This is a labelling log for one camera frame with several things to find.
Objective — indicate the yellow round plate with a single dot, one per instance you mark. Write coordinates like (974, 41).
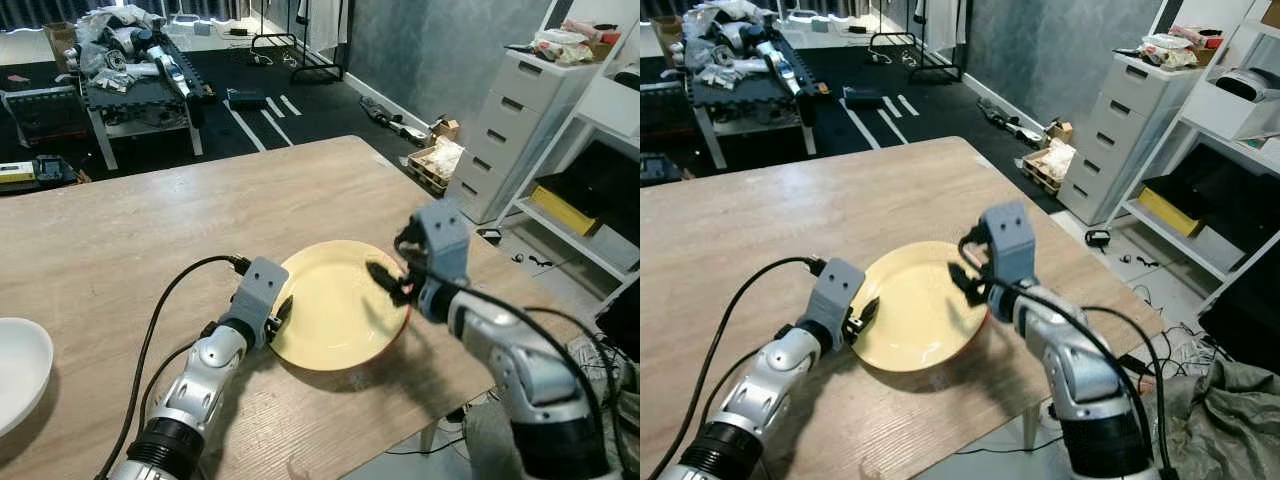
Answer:
(915, 310)
(335, 310)

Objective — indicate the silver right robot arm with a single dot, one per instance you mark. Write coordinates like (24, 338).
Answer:
(1085, 375)
(525, 375)

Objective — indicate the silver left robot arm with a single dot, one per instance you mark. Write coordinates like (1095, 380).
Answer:
(760, 395)
(190, 395)

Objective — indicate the small black charger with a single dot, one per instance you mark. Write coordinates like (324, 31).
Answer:
(1098, 239)

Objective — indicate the wooden pallet with white bags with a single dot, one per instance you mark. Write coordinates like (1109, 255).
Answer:
(1050, 165)
(440, 165)

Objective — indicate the long grey floor tool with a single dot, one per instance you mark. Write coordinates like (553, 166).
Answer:
(395, 120)
(1010, 122)

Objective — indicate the small brown cardboard box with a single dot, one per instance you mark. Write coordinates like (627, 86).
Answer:
(1060, 130)
(446, 128)

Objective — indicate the flat yellow box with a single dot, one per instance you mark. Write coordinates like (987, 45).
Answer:
(1170, 210)
(562, 210)

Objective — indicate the white drawer cabinet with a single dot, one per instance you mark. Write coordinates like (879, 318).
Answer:
(510, 140)
(1120, 145)

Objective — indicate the black flat screen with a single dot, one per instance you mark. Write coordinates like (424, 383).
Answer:
(622, 320)
(1245, 315)

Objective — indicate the flat black box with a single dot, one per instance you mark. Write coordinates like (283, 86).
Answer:
(862, 98)
(246, 98)

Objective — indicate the black metal floor rack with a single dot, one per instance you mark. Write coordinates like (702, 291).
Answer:
(915, 50)
(300, 50)

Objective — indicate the black workbench with white legs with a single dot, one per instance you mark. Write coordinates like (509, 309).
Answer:
(750, 100)
(140, 100)

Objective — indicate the white round plate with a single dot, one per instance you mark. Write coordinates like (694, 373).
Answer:
(20, 372)

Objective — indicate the white open shelving rack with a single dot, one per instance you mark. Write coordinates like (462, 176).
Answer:
(610, 110)
(1240, 130)

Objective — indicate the heap of food packets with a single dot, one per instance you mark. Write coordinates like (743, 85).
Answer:
(560, 45)
(1170, 50)

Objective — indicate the black plastic crate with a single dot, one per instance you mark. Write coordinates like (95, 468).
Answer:
(665, 110)
(45, 115)

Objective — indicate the yellow and white device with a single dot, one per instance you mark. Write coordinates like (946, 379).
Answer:
(15, 172)

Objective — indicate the pile of white grey clutter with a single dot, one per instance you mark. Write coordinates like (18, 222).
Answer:
(735, 40)
(125, 45)

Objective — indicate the white rounded appliance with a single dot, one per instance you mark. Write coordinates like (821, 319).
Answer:
(1250, 85)

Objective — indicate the open brown cardboard box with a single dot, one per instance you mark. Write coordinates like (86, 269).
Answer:
(62, 40)
(668, 35)

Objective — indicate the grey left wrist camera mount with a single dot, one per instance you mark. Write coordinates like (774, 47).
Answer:
(255, 295)
(832, 295)

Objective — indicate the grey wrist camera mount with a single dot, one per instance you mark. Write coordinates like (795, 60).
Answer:
(832, 295)
(1010, 245)
(255, 295)
(442, 245)

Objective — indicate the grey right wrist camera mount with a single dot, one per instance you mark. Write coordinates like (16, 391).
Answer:
(442, 245)
(1010, 245)

